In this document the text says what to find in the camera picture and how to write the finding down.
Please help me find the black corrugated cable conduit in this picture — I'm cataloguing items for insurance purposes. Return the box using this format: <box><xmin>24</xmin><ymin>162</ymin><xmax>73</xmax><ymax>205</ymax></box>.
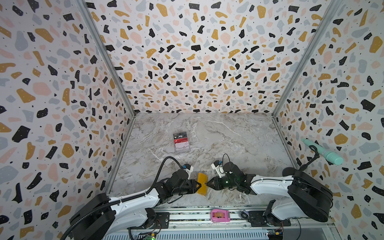
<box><xmin>59</xmin><ymin>155</ymin><xmax>184</xmax><ymax>240</ymax></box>

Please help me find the red card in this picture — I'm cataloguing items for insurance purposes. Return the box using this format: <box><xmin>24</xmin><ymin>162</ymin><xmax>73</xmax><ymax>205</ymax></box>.
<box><xmin>174</xmin><ymin>138</ymin><xmax>190</xmax><ymax>149</ymax></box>

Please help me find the thin black camera cable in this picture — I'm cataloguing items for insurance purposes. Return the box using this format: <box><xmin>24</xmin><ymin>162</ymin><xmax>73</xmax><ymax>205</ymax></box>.
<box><xmin>217</xmin><ymin>153</ymin><xmax>232</xmax><ymax>176</ymax></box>

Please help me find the mint green microphone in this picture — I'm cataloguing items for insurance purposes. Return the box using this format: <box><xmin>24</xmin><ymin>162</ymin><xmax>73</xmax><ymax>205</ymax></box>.
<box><xmin>302</xmin><ymin>139</ymin><xmax>344</xmax><ymax>166</ymax></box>

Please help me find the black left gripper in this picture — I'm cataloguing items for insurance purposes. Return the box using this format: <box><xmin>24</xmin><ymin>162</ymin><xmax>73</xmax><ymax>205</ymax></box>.
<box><xmin>174</xmin><ymin>178</ymin><xmax>204</xmax><ymax>196</ymax></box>

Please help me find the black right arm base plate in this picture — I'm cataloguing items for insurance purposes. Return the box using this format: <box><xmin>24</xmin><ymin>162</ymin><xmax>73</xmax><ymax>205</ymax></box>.
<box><xmin>241</xmin><ymin>200</ymin><xmax>291</xmax><ymax>228</ymax></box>

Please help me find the yellow leather card holder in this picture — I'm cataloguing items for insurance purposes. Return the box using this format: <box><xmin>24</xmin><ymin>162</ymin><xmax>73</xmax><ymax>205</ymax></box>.
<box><xmin>197</xmin><ymin>173</ymin><xmax>208</xmax><ymax>196</ymax></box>

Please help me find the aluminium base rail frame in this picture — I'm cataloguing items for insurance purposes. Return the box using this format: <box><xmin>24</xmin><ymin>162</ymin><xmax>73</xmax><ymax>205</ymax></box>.
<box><xmin>102</xmin><ymin>205</ymin><xmax>341</xmax><ymax>240</ymax></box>

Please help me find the pink tape measure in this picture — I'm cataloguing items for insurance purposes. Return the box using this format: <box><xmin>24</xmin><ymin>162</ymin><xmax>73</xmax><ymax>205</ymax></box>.
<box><xmin>210</xmin><ymin>209</ymin><xmax>231</xmax><ymax>223</ymax></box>

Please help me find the aluminium corner post right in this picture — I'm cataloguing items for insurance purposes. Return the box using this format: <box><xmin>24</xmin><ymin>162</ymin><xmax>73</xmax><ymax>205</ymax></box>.
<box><xmin>272</xmin><ymin>0</ymin><xmax>344</xmax><ymax>118</ymax></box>

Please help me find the black VIP card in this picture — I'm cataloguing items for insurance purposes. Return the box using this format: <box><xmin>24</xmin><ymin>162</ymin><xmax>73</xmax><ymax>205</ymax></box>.
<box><xmin>173</xmin><ymin>132</ymin><xmax>188</xmax><ymax>141</ymax></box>

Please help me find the aluminium corner post left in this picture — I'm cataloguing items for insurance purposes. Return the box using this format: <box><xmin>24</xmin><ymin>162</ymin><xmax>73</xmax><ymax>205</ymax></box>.
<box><xmin>75</xmin><ymin>0</ymin><xmax>135</xmax><ymax>118</ymax></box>

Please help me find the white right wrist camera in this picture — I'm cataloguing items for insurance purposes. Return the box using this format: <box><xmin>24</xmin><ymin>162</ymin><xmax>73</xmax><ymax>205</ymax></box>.
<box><xmin>211</xmin><ymin>161</ymin><xmax>224</xmax><ymax>175</ymax></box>

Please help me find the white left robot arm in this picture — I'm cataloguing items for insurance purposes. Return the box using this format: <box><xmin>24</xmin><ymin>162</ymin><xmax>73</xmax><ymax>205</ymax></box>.
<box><xmin>62</xmin><ymin>169</ymin><xmax>202</xmax><ymax>240</ymax></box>

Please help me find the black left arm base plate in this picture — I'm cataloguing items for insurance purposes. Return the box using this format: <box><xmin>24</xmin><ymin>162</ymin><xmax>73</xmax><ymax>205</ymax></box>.
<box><xmin>131</xmin><ymin>211</ymin><xmax>170</xmax><ymax>230</ymax></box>

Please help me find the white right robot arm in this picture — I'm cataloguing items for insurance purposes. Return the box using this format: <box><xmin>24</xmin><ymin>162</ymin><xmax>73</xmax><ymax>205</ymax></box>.
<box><xmin>207</xmin><ymin>161</ymin><xmax>333</xmax><ymax>227</ymax></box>

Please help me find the aluminium corner post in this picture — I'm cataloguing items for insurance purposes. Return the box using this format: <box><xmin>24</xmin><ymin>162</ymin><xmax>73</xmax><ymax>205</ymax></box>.
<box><xmin>75</xmin><ymin>0</ymin><xmax>135</xmax><ymax>118</ymax></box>
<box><xmin>272</xmin><ymin>0</ymin><xmax>344</xmax><ymax>118</ymax></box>

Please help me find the clear acrylic card stand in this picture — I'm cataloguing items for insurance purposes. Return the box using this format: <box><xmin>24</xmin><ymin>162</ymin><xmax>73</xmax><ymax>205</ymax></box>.
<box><xmin>173</xmin><ymin>132</ymin><xmax>190</xmax><ymax>154</ymax></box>

